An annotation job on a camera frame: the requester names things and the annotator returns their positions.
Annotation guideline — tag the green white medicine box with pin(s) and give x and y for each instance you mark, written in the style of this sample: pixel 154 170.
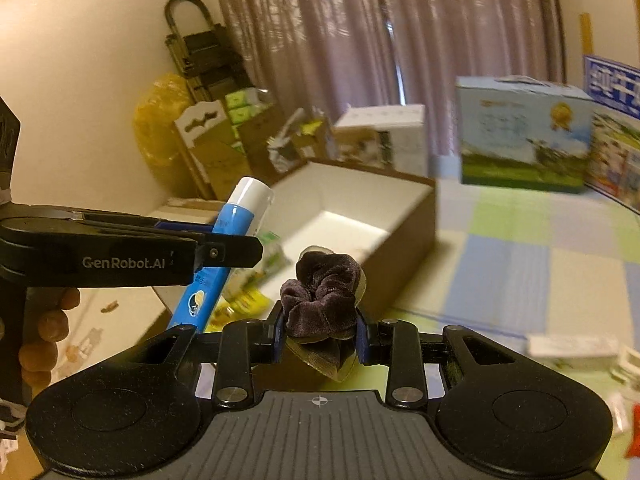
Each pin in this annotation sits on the green white medicine box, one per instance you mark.
pixel 273 261

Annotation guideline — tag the white plastic clip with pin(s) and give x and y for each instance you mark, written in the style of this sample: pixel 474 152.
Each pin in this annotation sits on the white plastic clip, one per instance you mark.
pixel 626 368

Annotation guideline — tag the dark velvet scrunchie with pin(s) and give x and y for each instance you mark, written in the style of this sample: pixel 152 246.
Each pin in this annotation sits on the dark velvet scrunchie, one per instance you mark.
pixel 320 310

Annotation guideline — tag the brown cardboard box white inside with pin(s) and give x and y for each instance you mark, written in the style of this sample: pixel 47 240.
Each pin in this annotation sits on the brown cardboard box white inside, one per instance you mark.
pixel 345 229

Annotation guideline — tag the mauve curtain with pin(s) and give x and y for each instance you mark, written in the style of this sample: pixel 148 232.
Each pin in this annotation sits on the mauve curtain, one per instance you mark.
pixel 334 54

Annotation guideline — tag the blue cartoon milk carton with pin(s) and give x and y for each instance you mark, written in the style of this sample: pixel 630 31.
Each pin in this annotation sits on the blue cartoon milk carton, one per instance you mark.
pixel 613 169

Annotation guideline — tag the person's left hand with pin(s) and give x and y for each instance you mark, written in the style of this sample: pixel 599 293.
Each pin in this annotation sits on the person's left hand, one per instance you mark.
pixel 45 327

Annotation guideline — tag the red candy packet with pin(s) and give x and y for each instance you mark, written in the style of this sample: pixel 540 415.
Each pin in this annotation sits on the red candy packet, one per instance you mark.
pixel 633 450

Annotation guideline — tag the stacked green tissue packs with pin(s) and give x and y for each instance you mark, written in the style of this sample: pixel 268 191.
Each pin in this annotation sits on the stacked green tissue packs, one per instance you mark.
pixel 242 105

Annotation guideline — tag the yellow snack packet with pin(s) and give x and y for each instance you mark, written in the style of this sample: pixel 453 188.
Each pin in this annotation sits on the yellow snack packet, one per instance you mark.
pixel 247 304

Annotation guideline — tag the white product box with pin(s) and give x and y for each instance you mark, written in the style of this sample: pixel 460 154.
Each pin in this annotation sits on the white product box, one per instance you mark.
pixel 389 136

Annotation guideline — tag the black folding hand cart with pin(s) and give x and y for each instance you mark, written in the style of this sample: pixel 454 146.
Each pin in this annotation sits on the black folding hand cart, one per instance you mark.
pixel 207 60

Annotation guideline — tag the wooden wardrobe handles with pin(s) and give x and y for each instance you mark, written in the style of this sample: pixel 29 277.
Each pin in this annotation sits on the wooden wardrobe handles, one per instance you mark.
pixel 586 34

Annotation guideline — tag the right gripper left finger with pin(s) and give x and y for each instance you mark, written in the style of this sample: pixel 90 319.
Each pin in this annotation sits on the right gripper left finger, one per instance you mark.
pixel 242 346

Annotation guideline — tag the yellow plastic bag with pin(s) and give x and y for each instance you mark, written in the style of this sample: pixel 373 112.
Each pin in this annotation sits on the yellow plastic bag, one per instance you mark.
pixel 154 119

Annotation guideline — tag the checked blue green bedsheet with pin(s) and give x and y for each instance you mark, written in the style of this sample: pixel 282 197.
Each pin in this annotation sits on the checked blue green bedsheet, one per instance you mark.
pixel 507 262

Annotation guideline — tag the brown cardboard carton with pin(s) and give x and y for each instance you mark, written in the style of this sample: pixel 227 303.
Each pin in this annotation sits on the brown cardboard carton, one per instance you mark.
pixel 227 153

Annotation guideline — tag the blue white cream tube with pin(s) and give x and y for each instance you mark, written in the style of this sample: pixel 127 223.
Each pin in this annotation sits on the blue white cream tube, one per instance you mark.
pixel 236 247

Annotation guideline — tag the green cow milk carton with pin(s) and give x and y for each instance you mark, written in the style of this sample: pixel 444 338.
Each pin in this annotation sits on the green cow milk carton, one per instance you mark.
pixel 520 132

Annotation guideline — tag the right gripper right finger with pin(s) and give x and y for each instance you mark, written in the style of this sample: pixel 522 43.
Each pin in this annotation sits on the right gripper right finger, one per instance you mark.
pixel 396 345

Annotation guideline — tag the long white ointment box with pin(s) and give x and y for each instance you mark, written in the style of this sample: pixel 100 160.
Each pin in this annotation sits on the long white ointment box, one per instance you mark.
pixel 570 352

